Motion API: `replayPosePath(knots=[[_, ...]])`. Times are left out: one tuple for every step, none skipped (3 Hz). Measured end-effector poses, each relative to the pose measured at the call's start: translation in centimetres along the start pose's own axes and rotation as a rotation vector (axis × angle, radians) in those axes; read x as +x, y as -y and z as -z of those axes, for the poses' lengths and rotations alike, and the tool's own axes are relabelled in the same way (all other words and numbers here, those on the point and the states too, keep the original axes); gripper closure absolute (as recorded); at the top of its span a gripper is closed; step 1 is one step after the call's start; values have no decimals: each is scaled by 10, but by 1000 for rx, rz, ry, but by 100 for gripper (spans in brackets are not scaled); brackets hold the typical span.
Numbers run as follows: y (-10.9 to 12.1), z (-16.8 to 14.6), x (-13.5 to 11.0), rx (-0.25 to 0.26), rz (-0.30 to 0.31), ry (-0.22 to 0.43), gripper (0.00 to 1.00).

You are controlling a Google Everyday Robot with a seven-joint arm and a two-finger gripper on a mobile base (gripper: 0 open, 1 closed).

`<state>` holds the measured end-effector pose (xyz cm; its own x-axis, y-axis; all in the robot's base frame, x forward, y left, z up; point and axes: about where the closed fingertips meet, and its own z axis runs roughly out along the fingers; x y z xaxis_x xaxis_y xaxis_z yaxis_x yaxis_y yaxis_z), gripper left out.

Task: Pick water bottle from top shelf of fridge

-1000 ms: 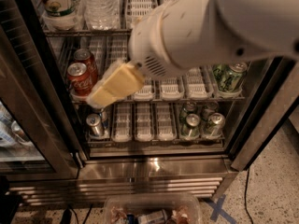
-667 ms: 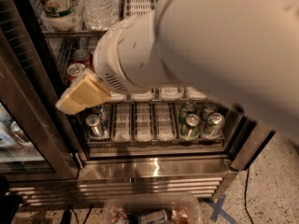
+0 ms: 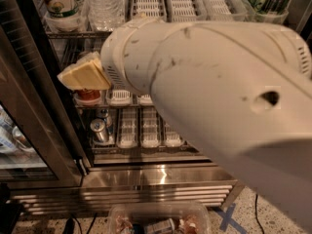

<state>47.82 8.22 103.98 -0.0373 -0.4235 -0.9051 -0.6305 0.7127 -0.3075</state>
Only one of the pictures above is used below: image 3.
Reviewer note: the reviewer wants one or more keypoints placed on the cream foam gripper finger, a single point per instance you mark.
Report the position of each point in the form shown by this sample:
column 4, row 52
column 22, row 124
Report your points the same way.
column 86, row 74

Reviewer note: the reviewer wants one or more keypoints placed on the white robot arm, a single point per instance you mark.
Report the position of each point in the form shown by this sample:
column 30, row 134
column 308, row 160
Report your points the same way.
column 239, row 92

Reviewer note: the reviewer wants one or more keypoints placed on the black plug on floor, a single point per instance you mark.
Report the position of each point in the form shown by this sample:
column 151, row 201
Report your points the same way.
column 69, row 227

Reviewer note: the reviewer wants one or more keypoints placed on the bottom wire shelf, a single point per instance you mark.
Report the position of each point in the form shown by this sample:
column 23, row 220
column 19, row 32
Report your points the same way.
column 114, row 149

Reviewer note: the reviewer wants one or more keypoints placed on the green white soda bottle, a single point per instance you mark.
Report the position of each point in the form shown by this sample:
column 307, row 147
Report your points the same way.
column 61, row 0

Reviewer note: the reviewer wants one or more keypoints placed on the clear plastic water bottle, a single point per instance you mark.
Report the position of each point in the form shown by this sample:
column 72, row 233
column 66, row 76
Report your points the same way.
column 106, row 15

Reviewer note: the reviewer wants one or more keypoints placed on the glass fridge door left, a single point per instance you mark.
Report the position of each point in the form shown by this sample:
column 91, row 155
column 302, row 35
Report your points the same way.
column 33, row 98

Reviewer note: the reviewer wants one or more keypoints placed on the front silver energy drink can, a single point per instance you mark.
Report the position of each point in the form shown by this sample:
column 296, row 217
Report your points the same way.
column 99, row 129

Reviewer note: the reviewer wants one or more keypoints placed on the front red cola can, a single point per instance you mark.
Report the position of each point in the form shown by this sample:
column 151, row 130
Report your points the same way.
column 88, row 94

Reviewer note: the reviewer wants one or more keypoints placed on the clear plastic bin on floor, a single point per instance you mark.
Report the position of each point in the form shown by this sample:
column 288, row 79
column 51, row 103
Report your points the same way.
column 178, row 217

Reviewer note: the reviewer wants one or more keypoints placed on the rear blue silver can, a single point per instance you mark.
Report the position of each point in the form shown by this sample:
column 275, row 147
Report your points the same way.
column 104, row 114

